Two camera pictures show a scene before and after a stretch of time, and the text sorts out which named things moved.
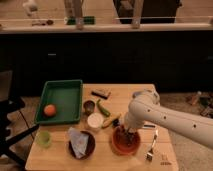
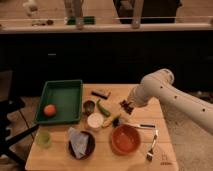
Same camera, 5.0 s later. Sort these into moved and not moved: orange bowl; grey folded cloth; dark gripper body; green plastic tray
Moved: dark gripper body
Not moved: green plastic tray; grey folded cloth; orange bowl
